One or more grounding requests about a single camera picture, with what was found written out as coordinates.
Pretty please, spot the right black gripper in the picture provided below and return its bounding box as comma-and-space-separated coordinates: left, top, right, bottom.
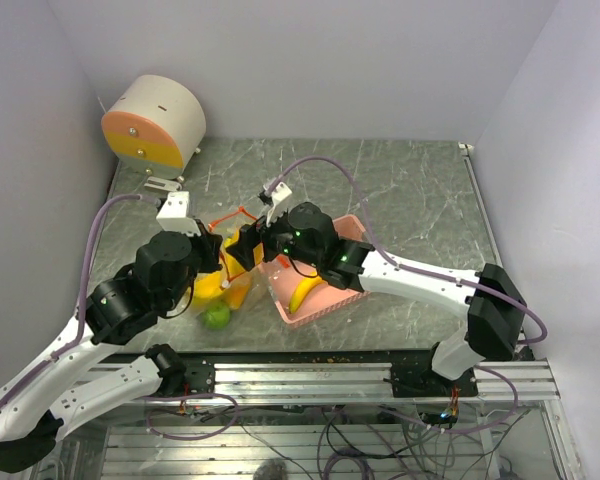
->
226, 200, 322, 271

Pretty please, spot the yellow toy mango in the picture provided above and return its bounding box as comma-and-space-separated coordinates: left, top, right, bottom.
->
221, 273, 253, 311

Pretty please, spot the pink plastic basket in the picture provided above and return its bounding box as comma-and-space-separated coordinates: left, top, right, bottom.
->
257, 214, 374, 331

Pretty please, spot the clear zip bag red zipper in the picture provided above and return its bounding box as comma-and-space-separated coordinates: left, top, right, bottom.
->
186, 206, 260, 330

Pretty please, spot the yellow toy banana bunch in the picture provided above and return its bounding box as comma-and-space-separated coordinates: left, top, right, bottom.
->
288, 276, 324, 314

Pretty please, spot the green round toy fruit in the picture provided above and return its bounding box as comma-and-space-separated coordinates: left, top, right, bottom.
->
201, 301, 231, 330

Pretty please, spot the yellow starfruit slice toy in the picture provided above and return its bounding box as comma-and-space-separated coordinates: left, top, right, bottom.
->
191, 271, 225, 308

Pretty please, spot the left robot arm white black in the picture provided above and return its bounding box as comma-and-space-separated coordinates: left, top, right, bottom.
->
0, 223, 222, 473

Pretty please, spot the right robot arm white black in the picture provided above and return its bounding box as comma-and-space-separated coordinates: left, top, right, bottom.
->
226, 202, 526, 396

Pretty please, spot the white metal latch piece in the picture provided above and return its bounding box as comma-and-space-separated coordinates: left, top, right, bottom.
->
144, 176, 182, 194

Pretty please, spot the round cream drawer box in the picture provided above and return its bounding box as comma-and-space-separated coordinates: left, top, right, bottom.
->
101, 74, 207, 180

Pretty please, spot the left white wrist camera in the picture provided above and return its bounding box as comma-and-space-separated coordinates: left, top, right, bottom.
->
156, 191, 201, 237

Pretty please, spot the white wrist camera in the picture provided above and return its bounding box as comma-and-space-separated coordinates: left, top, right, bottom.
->
258, 179, 292, 226
156, 191, 201, 237

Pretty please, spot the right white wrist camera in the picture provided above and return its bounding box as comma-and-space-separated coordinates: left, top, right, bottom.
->
258, 179, 292, 226

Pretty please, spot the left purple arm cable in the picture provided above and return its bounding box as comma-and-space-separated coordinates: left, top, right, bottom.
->
0, 193, 164, 431

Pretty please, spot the aluminium mounting rail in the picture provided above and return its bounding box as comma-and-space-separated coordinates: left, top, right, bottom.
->
184, 360, 560, 403

